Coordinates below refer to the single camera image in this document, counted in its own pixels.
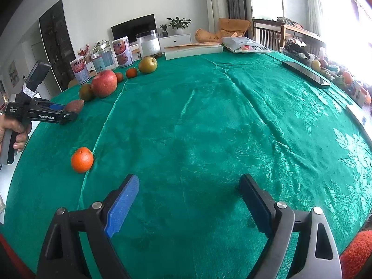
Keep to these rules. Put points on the small orange-red tomato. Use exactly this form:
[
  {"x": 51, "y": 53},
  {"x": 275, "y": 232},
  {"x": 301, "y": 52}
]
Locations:
[{"x": 131, "y": 73}]

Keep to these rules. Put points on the white flat packet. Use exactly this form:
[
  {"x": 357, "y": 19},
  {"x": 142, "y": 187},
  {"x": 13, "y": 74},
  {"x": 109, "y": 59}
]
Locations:
[{"x": 357, "y": 114}]

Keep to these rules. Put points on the orange cloth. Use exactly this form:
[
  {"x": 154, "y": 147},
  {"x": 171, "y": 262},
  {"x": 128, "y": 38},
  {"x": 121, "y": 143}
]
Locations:
[{"x": 206, "y": 35}]

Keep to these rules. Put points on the small potted green plant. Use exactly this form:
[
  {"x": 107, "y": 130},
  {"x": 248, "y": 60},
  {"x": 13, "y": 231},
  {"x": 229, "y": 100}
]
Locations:
[{"x": 164, "y": 30}]

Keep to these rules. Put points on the clear canister with black lid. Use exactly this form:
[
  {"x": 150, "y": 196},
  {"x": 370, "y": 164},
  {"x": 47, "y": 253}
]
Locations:
[{"x": 148, "y": 45}]

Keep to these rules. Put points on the red apple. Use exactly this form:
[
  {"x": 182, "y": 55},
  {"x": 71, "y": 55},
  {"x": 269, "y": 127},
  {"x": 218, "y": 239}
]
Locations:
[{"x": 104, "y": 83}]

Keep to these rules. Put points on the red fuzzy cloth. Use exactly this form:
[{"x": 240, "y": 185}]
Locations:
[{"x": 357, "y": 255}]

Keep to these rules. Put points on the white flat box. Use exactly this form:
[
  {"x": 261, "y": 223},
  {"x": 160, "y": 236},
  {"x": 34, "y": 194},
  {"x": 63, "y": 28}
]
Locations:
[{"x": 193, "y": 51}]

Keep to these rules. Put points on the white curtain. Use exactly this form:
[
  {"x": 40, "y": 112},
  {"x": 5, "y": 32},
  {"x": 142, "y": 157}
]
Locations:
[{"x": 213, "y": 3}]

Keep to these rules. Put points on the pink label tin can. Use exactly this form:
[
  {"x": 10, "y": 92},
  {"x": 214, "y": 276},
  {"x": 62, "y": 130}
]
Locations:
[
  {"x": 80, "y": 71},
  {"x": 122, "y": 51}
]

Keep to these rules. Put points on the orange cushion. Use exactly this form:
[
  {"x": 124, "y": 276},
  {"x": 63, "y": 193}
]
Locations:
[{"x": 234, "y": 26}]

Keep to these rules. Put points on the dark bookshelf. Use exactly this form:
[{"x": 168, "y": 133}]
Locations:
[{"x": 55, "y": 43}]

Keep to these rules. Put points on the black smartphone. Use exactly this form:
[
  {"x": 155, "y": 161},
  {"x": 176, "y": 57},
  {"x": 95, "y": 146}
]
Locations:
[{"x": 306, "y": 74}]

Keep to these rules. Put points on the red flower bouquet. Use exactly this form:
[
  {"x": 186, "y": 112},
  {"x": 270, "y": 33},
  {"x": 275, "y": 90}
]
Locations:
[{"x": 84, "y": 51}]

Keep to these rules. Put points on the green tablecloth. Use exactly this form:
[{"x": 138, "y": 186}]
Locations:
[{"x": 189, "y": 128}]

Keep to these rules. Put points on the white tv cabinet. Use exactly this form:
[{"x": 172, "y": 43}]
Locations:
[{"x": 177, "y": 39}]

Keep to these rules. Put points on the black television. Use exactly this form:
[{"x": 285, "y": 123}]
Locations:
[{"x": 133, "y": 29}]

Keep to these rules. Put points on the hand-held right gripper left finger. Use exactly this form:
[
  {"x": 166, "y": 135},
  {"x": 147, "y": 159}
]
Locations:
[{"x": 123, "y": 206}]

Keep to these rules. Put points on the green pear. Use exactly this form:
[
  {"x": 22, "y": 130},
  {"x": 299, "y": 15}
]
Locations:
[{"x": 147, "y": 64}]

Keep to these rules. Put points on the white snack bag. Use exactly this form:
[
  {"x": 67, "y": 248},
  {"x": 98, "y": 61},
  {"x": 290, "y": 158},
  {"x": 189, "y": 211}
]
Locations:
[{"x": 247, "y": 46}]

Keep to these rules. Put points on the pile of colourful clutter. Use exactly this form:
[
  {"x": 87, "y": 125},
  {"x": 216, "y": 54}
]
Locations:
[{"x": 334, "y": 66}]

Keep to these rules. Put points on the wooden chair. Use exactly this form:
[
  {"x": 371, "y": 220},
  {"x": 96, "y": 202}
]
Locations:
[{"x": 268, "y": 35}]

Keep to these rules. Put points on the glass jar with blue label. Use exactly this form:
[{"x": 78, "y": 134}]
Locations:
[{"x": 102, "y": 59}]

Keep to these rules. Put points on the reddish bumpy fruit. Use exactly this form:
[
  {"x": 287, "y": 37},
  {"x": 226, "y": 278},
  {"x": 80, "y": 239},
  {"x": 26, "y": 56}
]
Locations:
[{"x": 75, "y": 105}]

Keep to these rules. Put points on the orange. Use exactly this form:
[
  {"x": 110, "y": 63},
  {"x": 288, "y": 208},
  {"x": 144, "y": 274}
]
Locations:
[{"x": 82, "y": 159}]

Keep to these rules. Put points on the small dark red fruit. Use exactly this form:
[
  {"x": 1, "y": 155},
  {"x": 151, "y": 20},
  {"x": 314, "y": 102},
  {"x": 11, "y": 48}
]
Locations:
[{"x": 119, "y": 77}]

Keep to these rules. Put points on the large potted green plant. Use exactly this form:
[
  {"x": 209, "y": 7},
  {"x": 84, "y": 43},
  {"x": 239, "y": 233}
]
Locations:
[{"x": 178, "y": 23}]

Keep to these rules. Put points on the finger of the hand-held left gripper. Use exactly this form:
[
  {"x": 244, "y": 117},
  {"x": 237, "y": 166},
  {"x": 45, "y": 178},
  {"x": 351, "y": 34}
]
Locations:
[
  {"x": 55, "y": 106},
  {"x": 69, "y": 116}
]

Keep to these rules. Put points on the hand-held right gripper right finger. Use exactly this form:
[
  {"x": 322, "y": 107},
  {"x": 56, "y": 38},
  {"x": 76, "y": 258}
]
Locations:
[{"x": 255, "y": 200}]

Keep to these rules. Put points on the brown-green kiwi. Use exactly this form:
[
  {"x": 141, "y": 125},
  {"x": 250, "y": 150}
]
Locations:
[{"x": 85, "y": 93}]

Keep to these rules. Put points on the person's left hand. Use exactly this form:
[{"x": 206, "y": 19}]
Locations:
[{"x": 19, "y": 132}]

